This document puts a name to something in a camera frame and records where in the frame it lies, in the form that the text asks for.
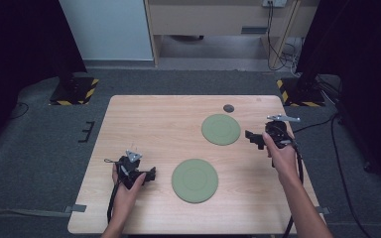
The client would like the person's right hand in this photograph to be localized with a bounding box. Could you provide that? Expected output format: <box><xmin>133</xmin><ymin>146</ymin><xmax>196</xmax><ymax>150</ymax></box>
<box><xmin>261</xmin><ymin>130</ymin><xmax>301</xmax><ymax>186</ymax></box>

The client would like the person's left hand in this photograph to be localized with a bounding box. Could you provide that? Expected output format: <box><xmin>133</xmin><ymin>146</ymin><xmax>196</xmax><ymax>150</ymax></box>
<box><xmin>111</xmin><ymin>163</ymin><xmax>148</xmax><ymax>213</ymax></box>

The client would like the beige wooden desk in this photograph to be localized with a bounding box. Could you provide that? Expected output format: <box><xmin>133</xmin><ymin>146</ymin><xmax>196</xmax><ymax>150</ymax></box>
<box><xmin>144</xmin><ymin>0</ymin><xmax>320</xmax><ymax>69</ymax></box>

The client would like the left hand-held gripper black cable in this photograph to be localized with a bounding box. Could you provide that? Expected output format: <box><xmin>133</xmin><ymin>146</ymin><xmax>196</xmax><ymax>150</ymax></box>
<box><xmin>106</xmin><ymin>180</ymin><xmax>121</xmax><ymax>225</ymax></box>

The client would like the grey desk label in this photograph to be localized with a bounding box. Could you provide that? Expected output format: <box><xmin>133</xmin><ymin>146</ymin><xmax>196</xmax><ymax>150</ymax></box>
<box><xmin>240</xmin><ymin>26</ymin><xmax>269</xmax><ymax>36</ymax></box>

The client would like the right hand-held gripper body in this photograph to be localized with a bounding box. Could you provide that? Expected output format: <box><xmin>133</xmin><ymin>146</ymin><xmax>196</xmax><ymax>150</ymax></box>
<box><xmin>264</xmin><ymin>113</ymin><xmax>302</xmax><ymax>151</ymax></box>

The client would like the thin black floor cable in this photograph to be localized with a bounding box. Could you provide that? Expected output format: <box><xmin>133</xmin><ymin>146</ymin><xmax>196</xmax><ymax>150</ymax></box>
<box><xmin>8</xmin><ymin>101</ymin><xmax>31</xmax><ymax>121</ymax></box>

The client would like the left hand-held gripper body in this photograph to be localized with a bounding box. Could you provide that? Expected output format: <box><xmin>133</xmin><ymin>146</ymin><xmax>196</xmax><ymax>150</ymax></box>
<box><xmin>115</xmin><ymin>149</ymin><xmax>144</xmax><ymax>190</ymax></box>

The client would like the green round plate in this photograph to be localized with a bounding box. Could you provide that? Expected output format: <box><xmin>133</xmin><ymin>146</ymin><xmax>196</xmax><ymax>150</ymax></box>
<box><xmin>200</xmin><ymin>113</ymin><xmax>242</xmax><ymax>147</ymax></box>
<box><xmin>171</xmin><ymin>158</ymin><xmax>220</xmax><ymax>204</ymax></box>

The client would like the black power cable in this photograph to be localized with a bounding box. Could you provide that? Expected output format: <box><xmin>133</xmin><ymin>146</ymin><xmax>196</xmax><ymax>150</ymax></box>
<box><xmin>265</xmin><ymin>2</ymin><xmax>291</xmax><ymax>72</ymax></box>

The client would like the grey floor strap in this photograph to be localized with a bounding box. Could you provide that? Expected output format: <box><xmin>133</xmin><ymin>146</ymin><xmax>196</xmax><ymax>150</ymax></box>
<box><xmin>0</xmin><ymin>207</ymin><xmax>72</xmax><ymax>219</ymax></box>

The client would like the black curtain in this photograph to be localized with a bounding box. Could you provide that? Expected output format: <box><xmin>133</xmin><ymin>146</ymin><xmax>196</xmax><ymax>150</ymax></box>
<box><xmin>296</xmin><ymin>0</ymin><xmax>381</xmax><ymax>196</ymax></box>
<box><xmin>0</xmin><ymin>0</ymin><xmax>88</xmax><ymax>157</ymax></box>

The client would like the white cable bundle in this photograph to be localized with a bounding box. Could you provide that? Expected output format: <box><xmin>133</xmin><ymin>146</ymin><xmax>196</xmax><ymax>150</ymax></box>
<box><xmin>282</xmin><ymin>38</ymin><xmax>304</xmax><ymax>75</ymax></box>

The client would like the grey power strip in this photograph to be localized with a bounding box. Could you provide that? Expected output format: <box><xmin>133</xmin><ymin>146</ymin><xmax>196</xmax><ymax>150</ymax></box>
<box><xmin>261</xmin><ymin>0</ymin><xmax>288</xmax><ymax>9</ymax></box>

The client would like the black yellow-striped stand base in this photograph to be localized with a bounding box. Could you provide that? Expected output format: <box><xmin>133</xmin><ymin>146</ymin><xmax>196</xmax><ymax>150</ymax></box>
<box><xmin>49</xmin><ymin>76</ymin><xmax>100</xmax><ymax>107</ymax></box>
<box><xmin>276</xmin><ymin>77</ymin><xmax>326</xmax><ymax>108</ymax></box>

